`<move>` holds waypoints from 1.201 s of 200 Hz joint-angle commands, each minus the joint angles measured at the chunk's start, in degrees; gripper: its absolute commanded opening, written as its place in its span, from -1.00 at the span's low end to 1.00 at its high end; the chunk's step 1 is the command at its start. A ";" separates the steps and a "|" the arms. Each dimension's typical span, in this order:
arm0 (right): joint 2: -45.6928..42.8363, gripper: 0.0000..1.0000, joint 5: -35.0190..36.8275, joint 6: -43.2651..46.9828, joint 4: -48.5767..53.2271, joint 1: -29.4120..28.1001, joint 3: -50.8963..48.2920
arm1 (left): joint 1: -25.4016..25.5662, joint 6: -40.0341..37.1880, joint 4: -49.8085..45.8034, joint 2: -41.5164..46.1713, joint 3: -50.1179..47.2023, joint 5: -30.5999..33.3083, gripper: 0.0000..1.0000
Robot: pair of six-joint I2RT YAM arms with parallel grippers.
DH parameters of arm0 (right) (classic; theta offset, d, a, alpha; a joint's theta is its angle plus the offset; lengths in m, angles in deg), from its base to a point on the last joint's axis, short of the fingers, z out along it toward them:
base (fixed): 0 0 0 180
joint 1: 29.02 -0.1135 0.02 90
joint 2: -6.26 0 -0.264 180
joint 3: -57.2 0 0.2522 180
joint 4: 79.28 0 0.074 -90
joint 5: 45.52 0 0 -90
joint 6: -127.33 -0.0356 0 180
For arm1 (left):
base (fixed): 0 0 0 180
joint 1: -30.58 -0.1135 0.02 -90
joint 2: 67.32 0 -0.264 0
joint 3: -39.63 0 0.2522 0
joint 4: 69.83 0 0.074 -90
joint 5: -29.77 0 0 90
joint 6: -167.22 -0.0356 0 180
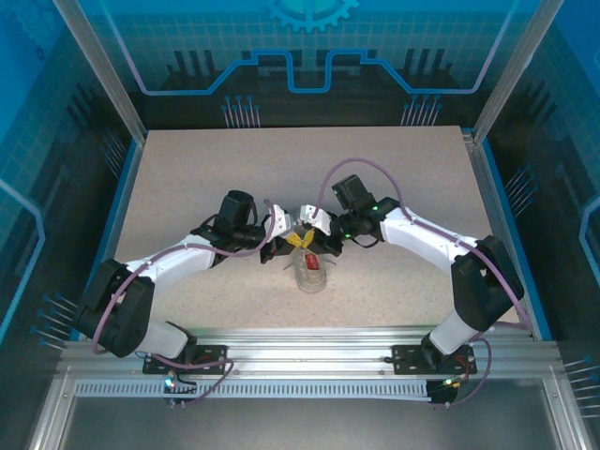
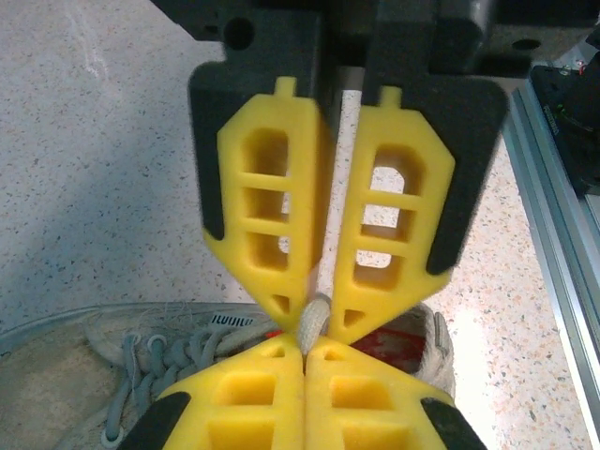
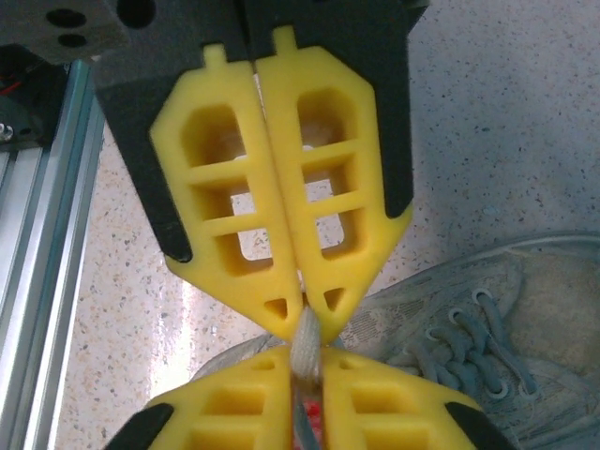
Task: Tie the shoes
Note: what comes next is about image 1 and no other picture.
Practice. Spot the grey canvas shoe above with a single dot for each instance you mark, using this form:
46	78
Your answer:
311	281

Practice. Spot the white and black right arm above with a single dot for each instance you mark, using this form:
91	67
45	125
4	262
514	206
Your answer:
422	234

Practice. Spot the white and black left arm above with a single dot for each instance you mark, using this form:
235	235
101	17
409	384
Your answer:
173	262

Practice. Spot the blue printed back panel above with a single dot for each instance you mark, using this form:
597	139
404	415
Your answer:
300	47

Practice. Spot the grey metal bottom tray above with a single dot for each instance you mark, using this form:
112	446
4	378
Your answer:
304	422

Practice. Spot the small electronics board with LED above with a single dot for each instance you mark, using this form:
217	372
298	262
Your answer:
445	386
171	384

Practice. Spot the blue printed side panel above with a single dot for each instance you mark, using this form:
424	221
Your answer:
28	140
572	140

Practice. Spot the aluminium frame rail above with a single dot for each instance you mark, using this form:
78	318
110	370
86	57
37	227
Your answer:
304	347

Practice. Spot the aluminium side rail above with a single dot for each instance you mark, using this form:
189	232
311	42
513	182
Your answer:
126	197
483	187

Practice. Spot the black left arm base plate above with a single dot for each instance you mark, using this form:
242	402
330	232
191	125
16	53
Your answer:
213	356

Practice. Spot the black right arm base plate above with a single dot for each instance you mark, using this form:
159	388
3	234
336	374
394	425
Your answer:
405	361

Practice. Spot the aluminium frame post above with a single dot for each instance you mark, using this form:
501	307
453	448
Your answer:
100	70
515	70

